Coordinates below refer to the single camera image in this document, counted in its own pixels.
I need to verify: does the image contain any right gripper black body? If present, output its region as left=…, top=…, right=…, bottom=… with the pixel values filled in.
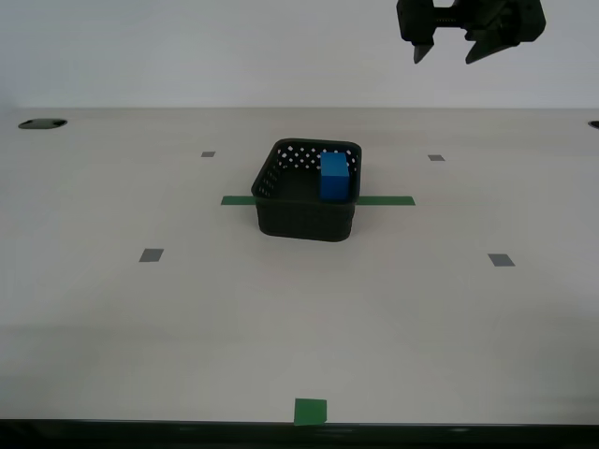
left=396, top=0, right=548, bottom=47

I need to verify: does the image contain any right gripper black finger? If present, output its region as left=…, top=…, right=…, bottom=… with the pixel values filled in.
left=410, top=39, right=437, bottom=65
left=463, top=16, right=522, bottom=66

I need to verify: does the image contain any blue block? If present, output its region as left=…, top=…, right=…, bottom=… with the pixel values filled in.
left=319, top=152, right=352, bottom=203

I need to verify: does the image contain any black perforated plastic basket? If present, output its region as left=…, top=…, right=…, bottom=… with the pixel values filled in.
left=251, top=138, right=364, bottom=243

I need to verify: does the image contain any green tape strip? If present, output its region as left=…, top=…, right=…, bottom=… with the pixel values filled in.
left=220, top=195, right=416, bottom=208

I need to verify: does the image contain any green tape square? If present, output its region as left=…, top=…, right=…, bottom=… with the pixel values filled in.
left=293, top=398, right=328, bottom=427

